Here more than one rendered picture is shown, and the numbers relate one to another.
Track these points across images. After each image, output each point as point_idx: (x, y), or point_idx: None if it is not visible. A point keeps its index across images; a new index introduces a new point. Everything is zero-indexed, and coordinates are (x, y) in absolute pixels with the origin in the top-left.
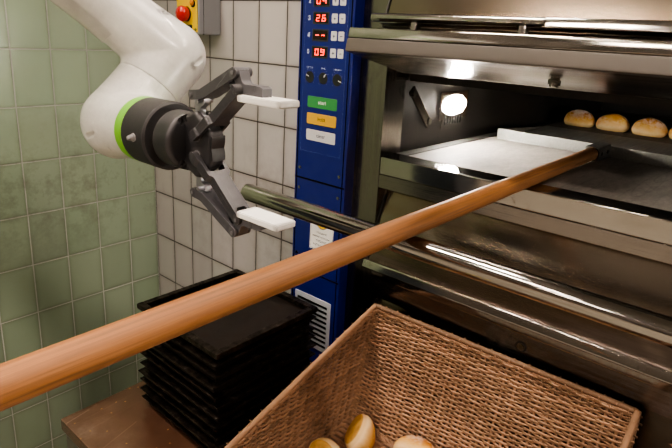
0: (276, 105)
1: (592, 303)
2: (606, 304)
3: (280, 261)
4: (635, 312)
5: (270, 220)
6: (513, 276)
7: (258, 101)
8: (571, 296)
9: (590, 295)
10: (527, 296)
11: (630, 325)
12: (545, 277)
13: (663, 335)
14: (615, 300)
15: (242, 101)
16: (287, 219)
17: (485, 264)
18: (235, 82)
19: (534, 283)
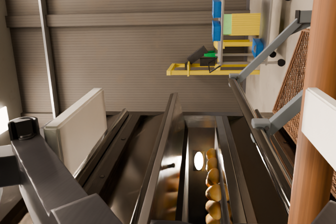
0: (96, 89)
1: (268, 155)
2: (265, 153)
3: (314, 23)
4: (261, 147)
5: (315, 108)
6: (282, 185)
7: (79, 102)
8: (272, 162)
9: (266, 160)
10: (291, 178)
11: (269, 144)
12: (272, 181)
13: (264, 137)
14: (262, 156)
15: (64, 118)
16: (306, 130)
17: (288, 203)
18: (2, 155)
19: (278, 176)
